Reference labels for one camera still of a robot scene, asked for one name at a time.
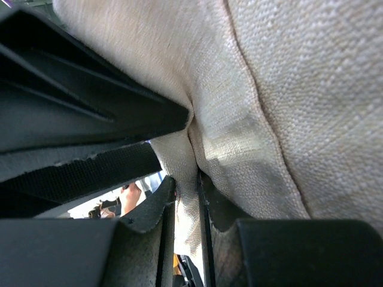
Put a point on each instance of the beige cloth napkin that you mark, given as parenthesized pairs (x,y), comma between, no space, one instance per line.
(285,99)

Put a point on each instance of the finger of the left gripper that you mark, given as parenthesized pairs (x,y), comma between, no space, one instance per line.
(55,91)
(52,191)

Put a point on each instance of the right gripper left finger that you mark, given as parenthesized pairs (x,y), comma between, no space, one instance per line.
(135,250)

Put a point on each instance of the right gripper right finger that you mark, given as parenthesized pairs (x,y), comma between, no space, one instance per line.
(239,250)

